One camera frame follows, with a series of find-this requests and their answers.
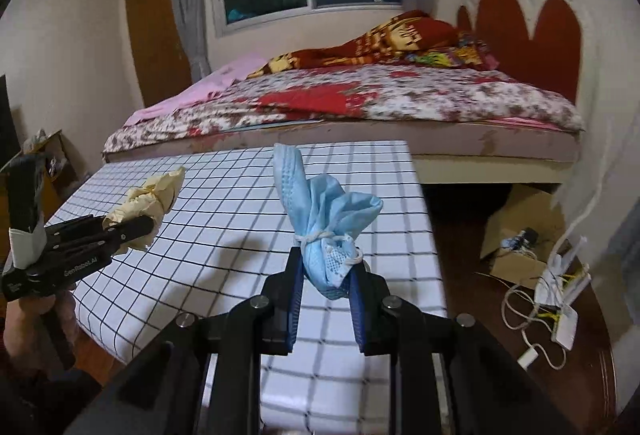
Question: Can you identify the white router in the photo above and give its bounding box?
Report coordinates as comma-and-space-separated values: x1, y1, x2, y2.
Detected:
535, 235, 591, 348

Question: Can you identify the bed with mattress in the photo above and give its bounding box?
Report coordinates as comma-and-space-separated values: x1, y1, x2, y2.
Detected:
102, 115, 583, 186

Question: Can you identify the dark panel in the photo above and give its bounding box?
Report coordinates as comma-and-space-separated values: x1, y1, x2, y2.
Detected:
0, 75, 22, 160

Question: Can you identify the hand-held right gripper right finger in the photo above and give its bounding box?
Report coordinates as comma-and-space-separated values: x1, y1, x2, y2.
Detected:
349, 265, 581, 435

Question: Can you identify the beige rubber glove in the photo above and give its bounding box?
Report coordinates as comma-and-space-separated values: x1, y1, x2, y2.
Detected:
102, 166, 187, 256

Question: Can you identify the light blue face mask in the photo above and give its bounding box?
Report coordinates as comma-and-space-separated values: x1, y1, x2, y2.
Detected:
272, 143, 385, 301

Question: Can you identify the red patterned blanket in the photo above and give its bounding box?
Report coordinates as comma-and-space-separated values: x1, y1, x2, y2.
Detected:
247, 10, 461, 80

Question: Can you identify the colourful pillow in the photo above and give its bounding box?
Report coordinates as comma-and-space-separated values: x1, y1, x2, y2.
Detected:
410, 32, 501, 70

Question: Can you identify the grey hanging cloth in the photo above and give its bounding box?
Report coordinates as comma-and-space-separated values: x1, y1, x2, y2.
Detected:
614, 205, 640, 326

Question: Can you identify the cardboard box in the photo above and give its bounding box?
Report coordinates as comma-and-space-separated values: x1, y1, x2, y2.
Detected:
480, 187, 568, 288

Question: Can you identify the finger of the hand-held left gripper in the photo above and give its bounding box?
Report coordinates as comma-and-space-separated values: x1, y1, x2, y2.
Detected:
50, 215, 157, 262
46, 214, 112, 241

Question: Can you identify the white checked tablecloth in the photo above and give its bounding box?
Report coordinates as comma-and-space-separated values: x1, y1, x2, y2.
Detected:
45, 141, 448, 435

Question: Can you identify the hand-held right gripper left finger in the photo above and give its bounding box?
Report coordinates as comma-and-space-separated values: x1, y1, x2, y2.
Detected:
65, 249, 306, 435

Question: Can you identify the brown wooden door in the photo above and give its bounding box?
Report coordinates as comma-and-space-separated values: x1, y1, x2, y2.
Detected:
125, 0, 193, 108

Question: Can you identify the pink sheet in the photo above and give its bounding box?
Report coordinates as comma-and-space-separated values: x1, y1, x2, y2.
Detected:
122, 54, 271, 126

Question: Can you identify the red scalloped headboard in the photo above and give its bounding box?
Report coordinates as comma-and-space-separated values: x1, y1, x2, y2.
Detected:
456, 0, 583, 103

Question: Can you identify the person's left hand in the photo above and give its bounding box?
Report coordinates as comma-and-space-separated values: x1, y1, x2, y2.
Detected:
0, 290, 78, 368

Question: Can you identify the floral quilt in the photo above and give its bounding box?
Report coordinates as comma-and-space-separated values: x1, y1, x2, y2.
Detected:
102, 65, 586, 160

